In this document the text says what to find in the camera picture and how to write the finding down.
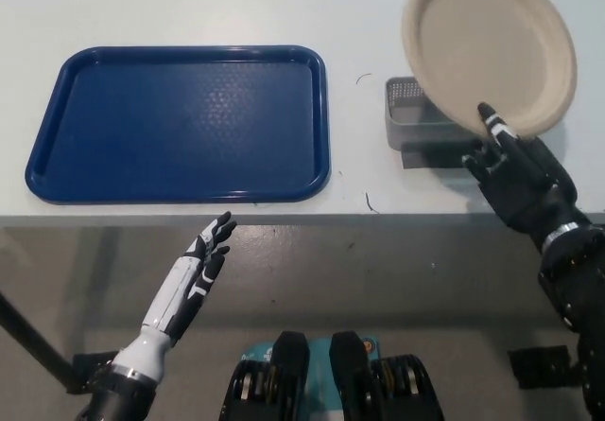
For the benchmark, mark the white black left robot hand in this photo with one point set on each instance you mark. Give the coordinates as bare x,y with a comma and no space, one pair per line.
170,303

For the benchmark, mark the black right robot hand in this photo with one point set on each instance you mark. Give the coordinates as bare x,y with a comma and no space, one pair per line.
524,189

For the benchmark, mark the beige round paper plate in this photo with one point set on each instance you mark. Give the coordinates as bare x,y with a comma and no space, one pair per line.
491,47

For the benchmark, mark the black floor foot plate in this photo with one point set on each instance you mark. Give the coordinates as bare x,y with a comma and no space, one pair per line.
539,366
92,369

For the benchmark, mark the blue plastic serving tray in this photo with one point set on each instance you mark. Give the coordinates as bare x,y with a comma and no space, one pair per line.
177,123

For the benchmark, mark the black metal table leg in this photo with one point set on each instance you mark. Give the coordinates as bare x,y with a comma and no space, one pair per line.
35,343

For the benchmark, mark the black robot body teal tops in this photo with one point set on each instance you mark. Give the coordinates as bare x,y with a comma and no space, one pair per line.
331,383

